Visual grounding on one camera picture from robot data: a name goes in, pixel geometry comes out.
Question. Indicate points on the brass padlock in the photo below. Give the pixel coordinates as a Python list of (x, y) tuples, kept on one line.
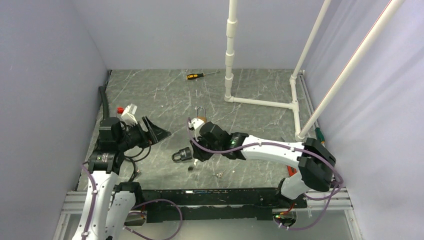
[(201, 113)]

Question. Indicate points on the red handle pliers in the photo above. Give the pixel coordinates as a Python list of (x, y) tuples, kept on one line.
[(291, 170)]

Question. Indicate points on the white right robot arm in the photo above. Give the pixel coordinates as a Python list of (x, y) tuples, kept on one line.
[(313, 163)]

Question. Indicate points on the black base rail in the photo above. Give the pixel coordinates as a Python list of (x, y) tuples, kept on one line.
[(262, 204)]

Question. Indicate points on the black padlock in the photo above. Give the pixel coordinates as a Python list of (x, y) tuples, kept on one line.
[(182, 155)]

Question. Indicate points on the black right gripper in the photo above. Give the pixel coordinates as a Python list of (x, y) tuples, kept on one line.
[(199, 154)]

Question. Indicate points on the white pvc pipe frame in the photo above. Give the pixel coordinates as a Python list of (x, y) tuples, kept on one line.
[(300, 131)]

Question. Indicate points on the green handle screwdriver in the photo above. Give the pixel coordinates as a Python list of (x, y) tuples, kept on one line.
[(319, 135)]

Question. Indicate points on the yellow black screwdriver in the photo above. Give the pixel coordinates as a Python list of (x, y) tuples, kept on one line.
[(193, 76)]

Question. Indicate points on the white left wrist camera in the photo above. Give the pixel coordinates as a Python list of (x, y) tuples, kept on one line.
[(127, 114)]

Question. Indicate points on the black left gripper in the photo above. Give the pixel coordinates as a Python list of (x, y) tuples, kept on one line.
[(157, 133)]

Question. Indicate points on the silver key bunch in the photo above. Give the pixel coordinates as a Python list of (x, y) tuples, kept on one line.
[(220, 174)]

